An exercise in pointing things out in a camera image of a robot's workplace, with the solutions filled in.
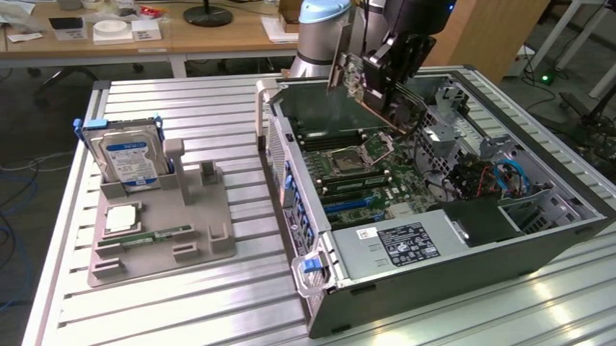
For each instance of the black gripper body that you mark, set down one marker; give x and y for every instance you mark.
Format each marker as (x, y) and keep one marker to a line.
(418, 16)

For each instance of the low-profile NVIDIA graphics card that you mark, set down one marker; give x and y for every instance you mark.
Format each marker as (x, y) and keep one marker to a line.
(348, 72)

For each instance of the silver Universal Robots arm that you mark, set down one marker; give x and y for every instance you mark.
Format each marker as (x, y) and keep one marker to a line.
(316, 36)

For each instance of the wooden cabinet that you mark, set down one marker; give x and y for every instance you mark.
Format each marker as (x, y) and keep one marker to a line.
(481, 36)

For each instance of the metal socket cover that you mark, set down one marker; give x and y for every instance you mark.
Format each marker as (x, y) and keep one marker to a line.
(376, 147)

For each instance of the RAM stick with white label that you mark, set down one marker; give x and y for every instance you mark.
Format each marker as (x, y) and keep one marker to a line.
(319, 135)

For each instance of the white box with red button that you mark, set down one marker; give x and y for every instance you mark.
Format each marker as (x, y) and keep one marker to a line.
(521, 63)

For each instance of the stack of white papers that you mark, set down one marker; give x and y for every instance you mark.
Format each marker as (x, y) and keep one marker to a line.
(279, 30)

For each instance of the perforated metal drive cage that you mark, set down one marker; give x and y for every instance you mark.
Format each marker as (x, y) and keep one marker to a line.
(442, 144)

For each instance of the CPU socket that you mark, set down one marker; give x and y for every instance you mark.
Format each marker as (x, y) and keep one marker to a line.
(343, 160)

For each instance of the green motherboard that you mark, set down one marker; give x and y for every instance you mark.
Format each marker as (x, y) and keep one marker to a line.
(408, 187)

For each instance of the wooden desk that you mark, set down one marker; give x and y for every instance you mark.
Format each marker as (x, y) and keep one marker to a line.
(216, 36)

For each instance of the black office chair base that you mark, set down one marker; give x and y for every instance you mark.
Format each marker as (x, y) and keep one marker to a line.
(584, 115)
(62, 77)

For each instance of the black round lamp base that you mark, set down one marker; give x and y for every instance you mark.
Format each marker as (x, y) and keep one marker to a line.
(207, 16)

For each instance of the white labelled box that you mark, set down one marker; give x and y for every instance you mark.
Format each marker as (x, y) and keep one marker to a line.
(145, 30)

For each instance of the red packet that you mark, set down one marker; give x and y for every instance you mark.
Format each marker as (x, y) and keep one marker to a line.
(148, 11)

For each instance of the metal disk bay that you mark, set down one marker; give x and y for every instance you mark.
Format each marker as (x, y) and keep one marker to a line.
(529, 216)

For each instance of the grey power supply unit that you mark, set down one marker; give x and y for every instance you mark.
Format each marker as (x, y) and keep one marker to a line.
(355, 259)

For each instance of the blue case latch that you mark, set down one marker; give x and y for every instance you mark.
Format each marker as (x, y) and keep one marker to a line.
(307, 265)

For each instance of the white round container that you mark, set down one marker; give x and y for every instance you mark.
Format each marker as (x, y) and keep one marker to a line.
(112, 32)

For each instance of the hard disk in blue caddy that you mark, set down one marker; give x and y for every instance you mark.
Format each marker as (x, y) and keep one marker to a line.
(127, 158)

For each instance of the grey printed parts rack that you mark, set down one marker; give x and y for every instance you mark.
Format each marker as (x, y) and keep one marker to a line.
(163, 212)

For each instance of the open dark grey PC case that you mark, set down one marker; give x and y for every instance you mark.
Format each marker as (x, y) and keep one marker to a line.
(433, 288)

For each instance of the white box with black top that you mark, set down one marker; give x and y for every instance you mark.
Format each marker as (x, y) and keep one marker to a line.
(66, 29)

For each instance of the silver CPU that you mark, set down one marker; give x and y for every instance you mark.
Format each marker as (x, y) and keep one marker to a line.
(120, 218)

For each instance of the white paper tag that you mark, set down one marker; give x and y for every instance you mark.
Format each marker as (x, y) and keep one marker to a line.
(24, 36)

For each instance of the white desk frame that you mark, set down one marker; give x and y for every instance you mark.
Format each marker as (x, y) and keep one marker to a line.
(602, 84)

